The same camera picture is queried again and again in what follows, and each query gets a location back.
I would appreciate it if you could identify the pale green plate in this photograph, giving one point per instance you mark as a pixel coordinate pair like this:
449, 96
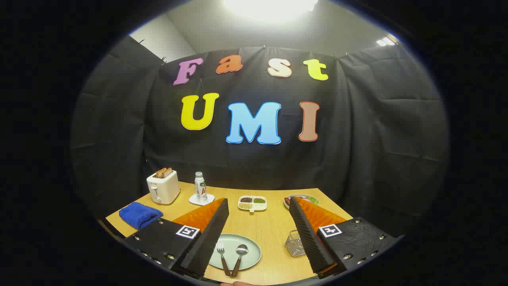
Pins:
250, 258

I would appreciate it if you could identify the blue folded towel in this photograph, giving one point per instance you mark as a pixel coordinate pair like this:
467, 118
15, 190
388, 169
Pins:
139, 214

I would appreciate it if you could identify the large ceiling light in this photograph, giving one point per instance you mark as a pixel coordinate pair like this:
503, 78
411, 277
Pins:
270, 8

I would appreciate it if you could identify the clear plastic water bottle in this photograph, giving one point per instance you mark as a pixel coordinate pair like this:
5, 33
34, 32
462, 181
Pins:
200, 186

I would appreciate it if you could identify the brown toast slice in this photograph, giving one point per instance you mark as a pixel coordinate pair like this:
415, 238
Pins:
160, 173
168, 171

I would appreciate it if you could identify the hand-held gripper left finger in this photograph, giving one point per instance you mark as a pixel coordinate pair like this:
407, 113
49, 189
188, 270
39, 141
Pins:
210, 242

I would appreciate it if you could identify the white square coaster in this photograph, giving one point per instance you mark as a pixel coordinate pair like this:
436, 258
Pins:
192, 200

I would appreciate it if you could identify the white toaster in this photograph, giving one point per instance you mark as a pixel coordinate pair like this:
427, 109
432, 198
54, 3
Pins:
164, 188

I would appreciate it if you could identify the white divided dish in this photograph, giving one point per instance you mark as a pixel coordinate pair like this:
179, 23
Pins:
260, 207

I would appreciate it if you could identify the small ceiling light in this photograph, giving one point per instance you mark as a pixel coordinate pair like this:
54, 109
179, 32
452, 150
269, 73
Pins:
385, 41

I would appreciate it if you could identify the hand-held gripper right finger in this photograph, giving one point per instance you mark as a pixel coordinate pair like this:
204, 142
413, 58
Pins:
309, 238

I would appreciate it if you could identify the pile of yellow beans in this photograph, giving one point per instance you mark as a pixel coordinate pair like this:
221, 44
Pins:
245, 205

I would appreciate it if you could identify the white plate of food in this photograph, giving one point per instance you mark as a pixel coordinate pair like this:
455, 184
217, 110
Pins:
305, 197

